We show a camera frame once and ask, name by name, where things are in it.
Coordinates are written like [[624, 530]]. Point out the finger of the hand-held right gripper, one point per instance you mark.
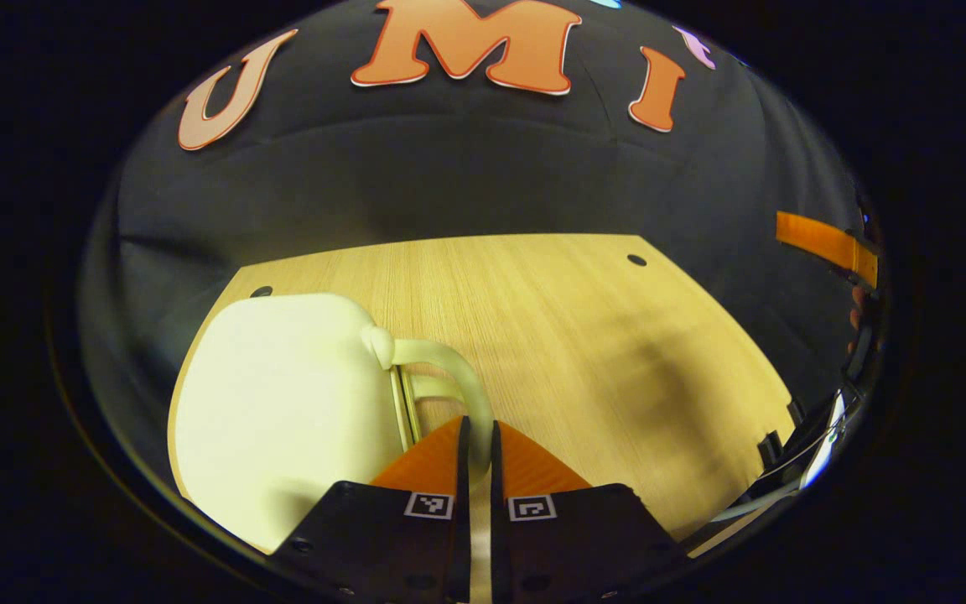
[[823, 242]]

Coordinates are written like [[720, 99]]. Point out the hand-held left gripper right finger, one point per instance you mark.
[[575, 545]]

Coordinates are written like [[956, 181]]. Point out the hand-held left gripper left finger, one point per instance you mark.
[[382, 545]]

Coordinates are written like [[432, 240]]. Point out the black backdrop cloth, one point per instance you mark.
[[466, 168]]

